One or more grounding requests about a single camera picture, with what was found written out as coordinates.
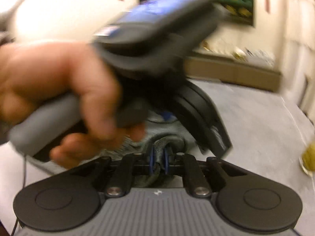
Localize grey sweatpants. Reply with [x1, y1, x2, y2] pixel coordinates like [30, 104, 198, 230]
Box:
[24, 110, 198, 189]

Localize person's left hand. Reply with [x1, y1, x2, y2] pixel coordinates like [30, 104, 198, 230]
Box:
[1, 42, 145, 169]

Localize gold ornament set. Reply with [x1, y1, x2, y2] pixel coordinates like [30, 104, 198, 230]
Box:
[200, 40, 211, 51]

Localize long grey tv cabinet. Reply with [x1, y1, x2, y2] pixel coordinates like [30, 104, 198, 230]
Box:
[184, 52, 283, 93]

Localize gold tissue box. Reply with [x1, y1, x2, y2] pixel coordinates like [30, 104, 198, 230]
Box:
[232, 47, 246, 61]

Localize white box of items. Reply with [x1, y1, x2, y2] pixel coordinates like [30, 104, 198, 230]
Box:
[245, 49, 275, 68]

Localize glass jar yellow contents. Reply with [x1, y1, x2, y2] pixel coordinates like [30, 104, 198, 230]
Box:
[299, 142, 315, 177]

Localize cream window curtain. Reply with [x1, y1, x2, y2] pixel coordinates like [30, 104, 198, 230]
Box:
[281, 0, 315, 118]

